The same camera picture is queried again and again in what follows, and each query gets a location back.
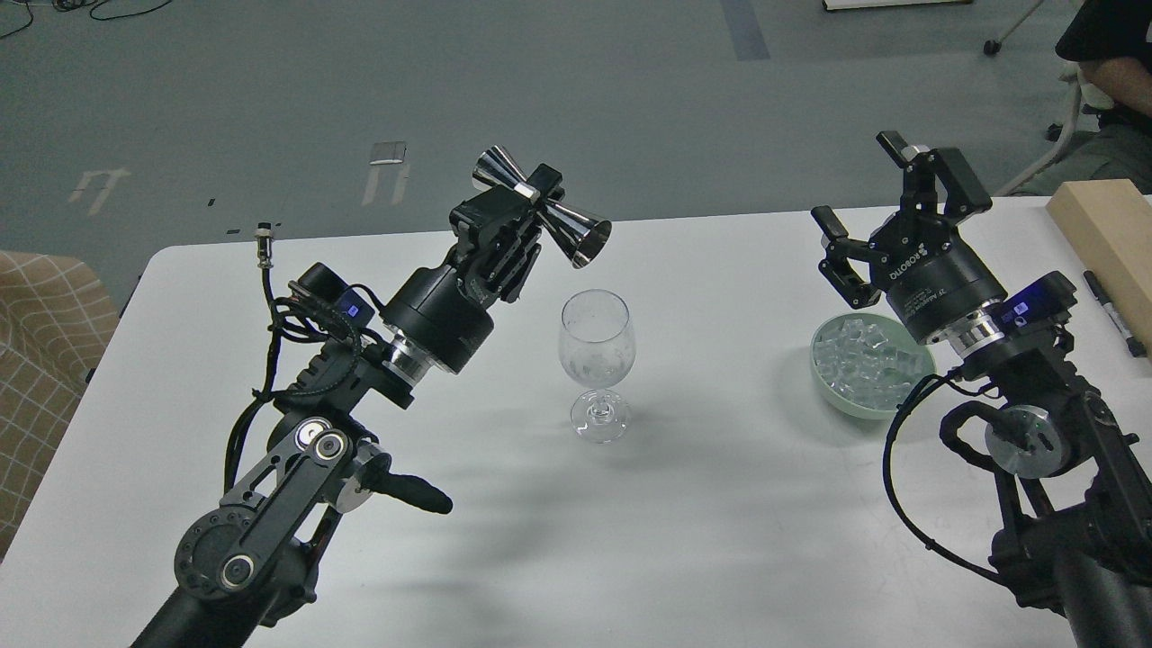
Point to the light wooden block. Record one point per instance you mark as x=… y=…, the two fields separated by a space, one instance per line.
x=1108 y=225

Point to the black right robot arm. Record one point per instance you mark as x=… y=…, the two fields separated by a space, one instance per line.
x=1072 y=495

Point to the black marker pen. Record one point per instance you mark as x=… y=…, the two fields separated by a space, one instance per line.
x=1133 y=344

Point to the green bowl of ice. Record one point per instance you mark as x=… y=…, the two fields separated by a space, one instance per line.
x=866 y=364

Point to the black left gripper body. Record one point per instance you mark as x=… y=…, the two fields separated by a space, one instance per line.
x=444 y=312

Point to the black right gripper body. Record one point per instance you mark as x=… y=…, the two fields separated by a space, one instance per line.
x=932 y=278

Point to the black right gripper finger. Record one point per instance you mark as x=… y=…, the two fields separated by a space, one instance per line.
x=839 y=250
x=941 y=190

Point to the steel double jigger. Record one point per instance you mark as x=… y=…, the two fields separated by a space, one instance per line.
x=578 y=234

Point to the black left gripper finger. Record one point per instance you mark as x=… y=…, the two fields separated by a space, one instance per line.
x=493 y=232
x=505 y=285

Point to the beige checkered chair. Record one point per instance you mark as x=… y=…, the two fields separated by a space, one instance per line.
x=57 y=319

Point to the clear wine glass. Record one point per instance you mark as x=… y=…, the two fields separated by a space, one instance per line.
x=597 y=349

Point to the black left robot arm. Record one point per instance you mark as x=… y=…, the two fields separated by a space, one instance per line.
x=296 y=460

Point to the seated person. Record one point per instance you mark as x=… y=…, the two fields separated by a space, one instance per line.
x=1109 y=42

